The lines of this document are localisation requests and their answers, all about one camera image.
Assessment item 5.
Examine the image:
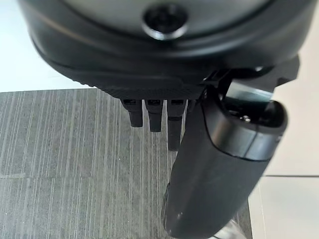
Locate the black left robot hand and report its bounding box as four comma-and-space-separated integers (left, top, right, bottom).
16, 0, 319, 236

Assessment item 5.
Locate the grey striped floor mat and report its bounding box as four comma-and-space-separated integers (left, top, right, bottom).
0, 87, 252, 239

